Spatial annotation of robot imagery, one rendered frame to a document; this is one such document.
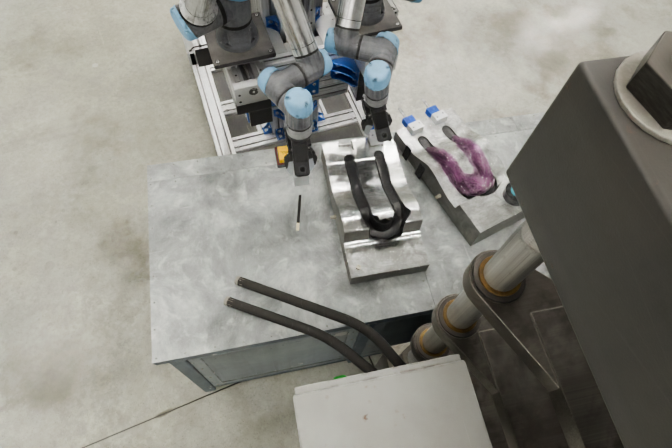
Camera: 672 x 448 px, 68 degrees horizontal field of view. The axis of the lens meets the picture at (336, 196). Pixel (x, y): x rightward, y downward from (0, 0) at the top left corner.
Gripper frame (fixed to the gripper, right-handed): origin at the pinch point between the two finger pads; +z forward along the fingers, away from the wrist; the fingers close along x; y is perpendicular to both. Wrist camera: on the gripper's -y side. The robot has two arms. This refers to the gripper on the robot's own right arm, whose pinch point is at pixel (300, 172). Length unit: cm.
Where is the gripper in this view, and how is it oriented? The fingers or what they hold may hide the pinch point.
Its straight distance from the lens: 163.0
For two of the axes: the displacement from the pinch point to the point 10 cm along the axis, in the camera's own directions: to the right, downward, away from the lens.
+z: -0.6, 4.9, 8.7
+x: -9.8, 1.5, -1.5
